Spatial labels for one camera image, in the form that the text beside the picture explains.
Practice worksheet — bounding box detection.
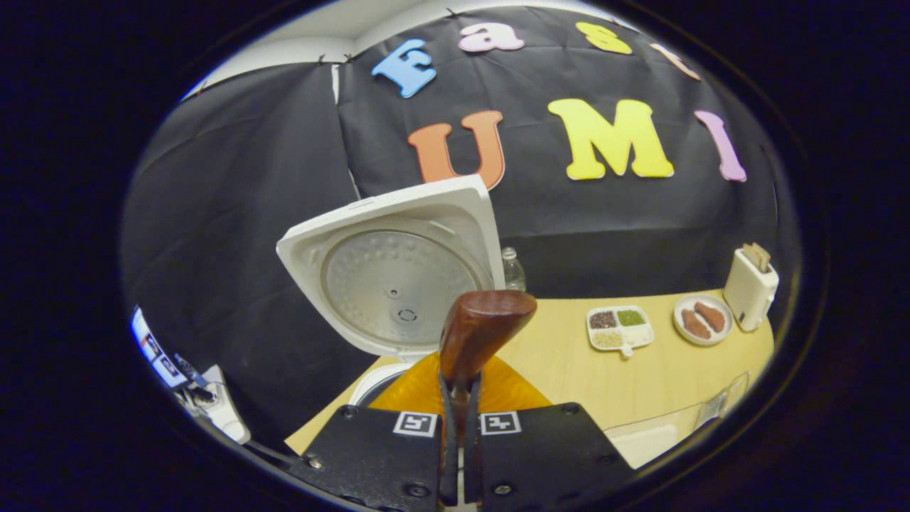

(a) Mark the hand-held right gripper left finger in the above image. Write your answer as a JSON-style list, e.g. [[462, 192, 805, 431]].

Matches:
[[291, 352, 459, 512]]

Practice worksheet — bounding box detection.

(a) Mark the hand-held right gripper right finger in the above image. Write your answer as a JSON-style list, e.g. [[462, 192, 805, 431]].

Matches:
[[466, 352, 637, 512]]

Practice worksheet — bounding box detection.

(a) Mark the brown wooden spoon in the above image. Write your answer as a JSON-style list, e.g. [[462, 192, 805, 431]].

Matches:
[[439, 289, 539, 506]]

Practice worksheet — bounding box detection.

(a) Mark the white rice cooker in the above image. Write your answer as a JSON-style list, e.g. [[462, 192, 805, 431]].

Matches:
[[276, 174, 507, 410]]

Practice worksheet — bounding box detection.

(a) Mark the clear mesh chopstick holder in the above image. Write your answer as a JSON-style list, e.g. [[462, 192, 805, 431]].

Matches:
[[700, 371, 751, 429]]

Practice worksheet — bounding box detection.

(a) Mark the white divided grain tray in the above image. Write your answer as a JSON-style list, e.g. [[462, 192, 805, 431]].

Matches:
[[587, 305, 655, 358]]

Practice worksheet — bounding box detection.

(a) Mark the clear plastic water bottle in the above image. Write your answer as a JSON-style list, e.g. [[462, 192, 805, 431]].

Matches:
[[501, 247, 528, 292]]

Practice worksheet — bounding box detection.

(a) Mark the brown meat piece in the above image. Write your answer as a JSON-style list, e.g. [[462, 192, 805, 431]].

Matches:
[[695, 302, 726, 333], [681, 308, 712, 340]]

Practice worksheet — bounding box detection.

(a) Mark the white round plate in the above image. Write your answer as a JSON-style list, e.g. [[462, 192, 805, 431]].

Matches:
[[673, 294, 734, 347]]

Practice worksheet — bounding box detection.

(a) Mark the blue white screen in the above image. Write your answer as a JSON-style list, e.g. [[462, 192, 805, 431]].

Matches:
[[132, 306, 189, 390]]

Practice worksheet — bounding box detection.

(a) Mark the white toaster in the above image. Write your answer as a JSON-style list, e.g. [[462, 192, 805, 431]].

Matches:
[[723, 242, 780, 333]]

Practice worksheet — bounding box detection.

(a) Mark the white device with cables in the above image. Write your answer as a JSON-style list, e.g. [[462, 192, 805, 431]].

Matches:
[[186, 364, 251, 445]]

